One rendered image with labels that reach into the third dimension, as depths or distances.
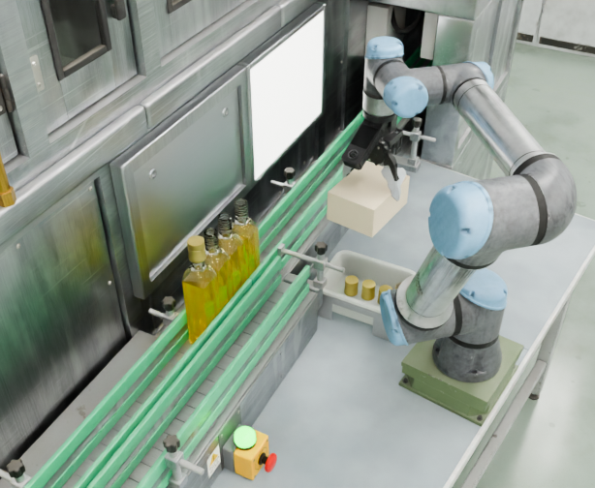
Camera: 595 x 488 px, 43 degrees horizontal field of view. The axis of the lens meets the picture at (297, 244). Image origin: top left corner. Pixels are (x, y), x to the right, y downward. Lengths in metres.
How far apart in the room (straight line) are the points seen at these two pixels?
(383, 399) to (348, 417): 0.10
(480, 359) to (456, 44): 1.02
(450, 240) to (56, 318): 0.75
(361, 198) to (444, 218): 0.50
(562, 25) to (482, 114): 3.80
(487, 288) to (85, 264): 0.80
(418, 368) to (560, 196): 0.63
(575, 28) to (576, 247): 3.08
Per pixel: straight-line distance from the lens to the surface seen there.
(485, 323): 1.60
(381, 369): 1.80
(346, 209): 1.68
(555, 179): 1.24
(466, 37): 2.30
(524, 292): 2.06
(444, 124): 2.43
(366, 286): 1.91
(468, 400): 1.70
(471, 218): 1.15
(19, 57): 1.25
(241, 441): 1.54
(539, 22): 5.25
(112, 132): 1.42
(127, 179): 1.47
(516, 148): 1.34
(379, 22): 2.51
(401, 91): 1.45
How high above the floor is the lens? 2.09
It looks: 39 degrees down
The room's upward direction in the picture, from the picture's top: straight up
